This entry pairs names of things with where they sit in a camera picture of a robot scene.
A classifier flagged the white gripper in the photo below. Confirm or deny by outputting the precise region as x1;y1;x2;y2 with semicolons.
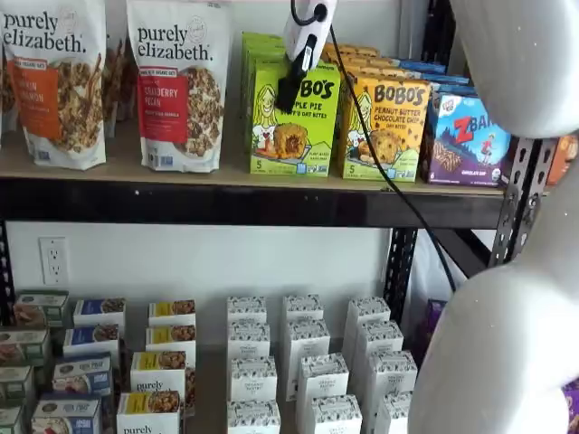
276;0;339;114

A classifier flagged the green Bobo's apple pie box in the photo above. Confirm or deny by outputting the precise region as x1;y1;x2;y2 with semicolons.
250;61;341;177
242;31;287;148
244;42;289;153
247;52;290;157

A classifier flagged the yellow Bobo's peanut butter box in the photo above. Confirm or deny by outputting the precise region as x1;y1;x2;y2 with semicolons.
321;42;382;60
337;65;411;83
341;74;432;183
328;54;397;71

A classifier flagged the blue Zbar box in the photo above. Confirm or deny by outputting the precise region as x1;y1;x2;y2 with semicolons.
419;73;472;88
396;58;448;77
419;91;515;187
428;82;479;99

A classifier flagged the wooden shelf board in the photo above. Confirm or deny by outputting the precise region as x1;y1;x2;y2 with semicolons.
0;118;507;198

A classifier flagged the white organic pantry box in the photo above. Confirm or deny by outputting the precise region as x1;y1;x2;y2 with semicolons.
308;394;364;434
295;353;350;415
226;320;271;363
230;355;279;404
226;399;282;434
342;296;392;359
352;319;405;363
280;294;326;344
364;349;419;408
373;392;413;434
284;317;332;391
226;295;269;327

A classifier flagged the yellow white granola box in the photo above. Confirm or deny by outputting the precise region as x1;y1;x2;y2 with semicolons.
147;298;197;328
144;324;197;359
129;350;188;395
116;390;183;434

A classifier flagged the purple snack box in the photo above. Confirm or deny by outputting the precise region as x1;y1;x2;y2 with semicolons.
559;376;579;420
423;297;450;339

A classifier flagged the orange snack box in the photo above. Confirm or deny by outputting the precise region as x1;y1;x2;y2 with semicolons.
544;134;579;187

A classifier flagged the blue cereal box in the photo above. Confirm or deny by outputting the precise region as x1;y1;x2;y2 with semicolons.
72;297;127;330
52;352;113;398
62;323;121;359
30;397;102;434

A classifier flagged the green cereal box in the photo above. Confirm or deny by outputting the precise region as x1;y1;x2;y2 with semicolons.
0;364;37;406
0;328;52;368
0;404;24;434
12;289;71;330

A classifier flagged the red label granola bag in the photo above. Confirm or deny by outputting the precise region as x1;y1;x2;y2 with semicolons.
126;0;234;174

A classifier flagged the black metal shelving rack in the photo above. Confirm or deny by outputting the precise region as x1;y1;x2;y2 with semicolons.
0;0;551;331

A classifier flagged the white granola bag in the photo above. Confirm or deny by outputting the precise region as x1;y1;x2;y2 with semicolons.
103;33;138;124

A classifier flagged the white plastic sheet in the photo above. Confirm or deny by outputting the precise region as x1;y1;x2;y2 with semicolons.
413;230;470;309

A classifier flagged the orange label granola bag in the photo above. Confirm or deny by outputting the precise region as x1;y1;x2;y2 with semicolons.
0;0;109;171

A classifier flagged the white wall outlet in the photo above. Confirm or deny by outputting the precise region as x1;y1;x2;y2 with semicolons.
38;236;71;287

